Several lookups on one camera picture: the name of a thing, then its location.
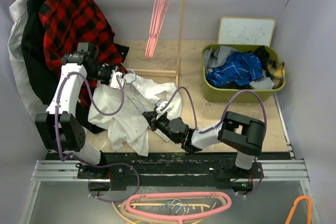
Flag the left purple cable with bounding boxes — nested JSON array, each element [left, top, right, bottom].
[[54, 71, 141, 204]]

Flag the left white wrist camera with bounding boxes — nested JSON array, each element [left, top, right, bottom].
[[109, 78, 125, 90]]

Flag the grey garment in basket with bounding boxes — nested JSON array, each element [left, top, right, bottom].
[[203, 46, 239, 73]]

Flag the grey white hanging shirt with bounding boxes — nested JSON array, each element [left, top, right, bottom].
[[8, 0, 47, 120]]

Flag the blue checked shirt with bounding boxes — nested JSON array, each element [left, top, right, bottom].
[[205, 52, 263, 88]]

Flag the orange hanger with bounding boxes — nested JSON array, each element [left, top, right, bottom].
[[285, 195, 313, 224]]

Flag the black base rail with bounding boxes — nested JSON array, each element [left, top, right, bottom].
[[76, 153, 261, 191]]

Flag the large pink hanger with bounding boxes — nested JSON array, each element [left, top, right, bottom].
[[124, 191, 232, 223]]

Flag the black garment in basket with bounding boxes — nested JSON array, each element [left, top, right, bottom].
[[224, 46, 274, 90]]

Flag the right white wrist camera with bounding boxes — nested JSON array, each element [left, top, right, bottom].
[[154, 99, 172, 115]]

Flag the red black plaid shirt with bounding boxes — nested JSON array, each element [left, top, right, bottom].
[[38, 0, 129, 94]]

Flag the yellow black plaid garment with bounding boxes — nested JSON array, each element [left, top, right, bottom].
[[266, 59, 286, 89]]

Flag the olive green laundry basket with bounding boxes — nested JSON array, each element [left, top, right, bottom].
[[201, 43, 287, 103]]

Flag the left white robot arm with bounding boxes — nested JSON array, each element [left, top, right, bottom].
[[35, 42, 125, 178]]

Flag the small whiteboard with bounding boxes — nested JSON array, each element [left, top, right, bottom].
[[217, 16, 276, 46]]

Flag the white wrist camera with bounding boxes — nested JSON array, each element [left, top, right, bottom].
[[109, 78, 125, 90], [154, 99, 172, 115]]

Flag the purple cable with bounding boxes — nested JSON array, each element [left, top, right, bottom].
[[161, 86, 268, 198], [54, 71, 141, 204]]

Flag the black hanging shirt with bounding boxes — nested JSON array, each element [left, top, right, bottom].
[[20, 0, 130, 134]]

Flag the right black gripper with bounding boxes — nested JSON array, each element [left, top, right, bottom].
[[143, 110, 180, 143]]

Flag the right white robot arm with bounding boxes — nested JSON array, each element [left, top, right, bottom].
[[142, 111, 267, 177]]

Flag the aluminium frame rail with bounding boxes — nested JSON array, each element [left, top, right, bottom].
[[20, 160, 310, 223]]

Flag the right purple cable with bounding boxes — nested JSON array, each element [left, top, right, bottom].
[[161, 86, 268, 198]]

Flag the light blue wire hanger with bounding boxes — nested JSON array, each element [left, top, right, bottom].
[[124, 69, 150, 116]]

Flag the pink hangers on rack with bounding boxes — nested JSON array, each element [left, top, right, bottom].
[[145, 0, 171, 59]]

